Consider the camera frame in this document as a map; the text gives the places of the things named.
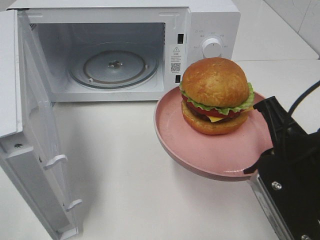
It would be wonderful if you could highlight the burger with lettuce and cheese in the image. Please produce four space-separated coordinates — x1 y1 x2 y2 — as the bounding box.
179 57 255 135

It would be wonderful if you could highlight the white warning label sticker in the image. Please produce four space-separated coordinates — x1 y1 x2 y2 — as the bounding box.
169 44 183 73

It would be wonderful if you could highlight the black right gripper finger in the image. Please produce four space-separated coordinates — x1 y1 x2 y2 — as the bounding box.
243 162 259 175
253 96 307 153

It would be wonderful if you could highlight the white microwave oven body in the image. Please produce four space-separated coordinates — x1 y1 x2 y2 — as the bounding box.
5 0 241 102

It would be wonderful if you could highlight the pink round plate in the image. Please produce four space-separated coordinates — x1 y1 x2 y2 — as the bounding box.
154 87 273 181

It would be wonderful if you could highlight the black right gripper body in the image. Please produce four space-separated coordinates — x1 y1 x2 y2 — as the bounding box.
257 129 320 191

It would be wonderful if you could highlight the white microwave door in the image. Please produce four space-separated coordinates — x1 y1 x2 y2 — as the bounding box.
0 9 82 240

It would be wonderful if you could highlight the upper white round knob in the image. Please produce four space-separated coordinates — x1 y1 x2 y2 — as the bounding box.
201 36 223 58

